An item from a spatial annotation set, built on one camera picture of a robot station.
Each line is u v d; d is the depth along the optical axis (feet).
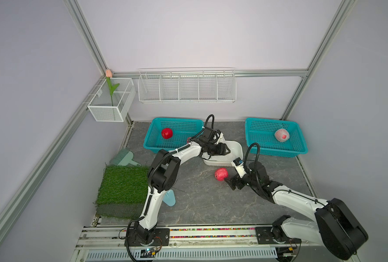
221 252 2.32
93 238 2.48
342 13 2.33
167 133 3.52
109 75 2.94
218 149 2.85
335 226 1.38
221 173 2.86
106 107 2.58
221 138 3.00
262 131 3.67
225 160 3.08
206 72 3.08
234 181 2.52
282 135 3.35
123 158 3.33
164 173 1.83
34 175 1.72
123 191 2.84
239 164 2.47
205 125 2.65
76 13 2.29
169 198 2.79
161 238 2.41
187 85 3.22
